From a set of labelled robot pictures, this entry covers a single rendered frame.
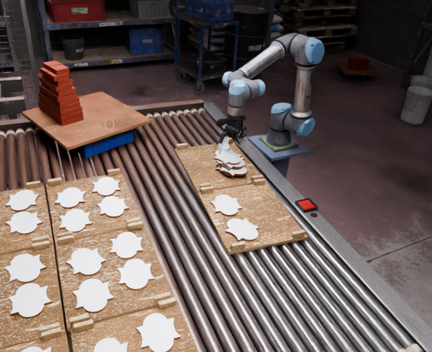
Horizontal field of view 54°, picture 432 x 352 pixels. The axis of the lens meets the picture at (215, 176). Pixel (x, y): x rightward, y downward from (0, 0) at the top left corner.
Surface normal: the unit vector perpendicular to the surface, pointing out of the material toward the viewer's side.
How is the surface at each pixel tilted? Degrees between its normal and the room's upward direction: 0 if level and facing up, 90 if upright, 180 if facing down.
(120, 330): 0
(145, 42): 90
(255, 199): 0
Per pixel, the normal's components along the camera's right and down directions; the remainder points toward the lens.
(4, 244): 0.07, -0.84
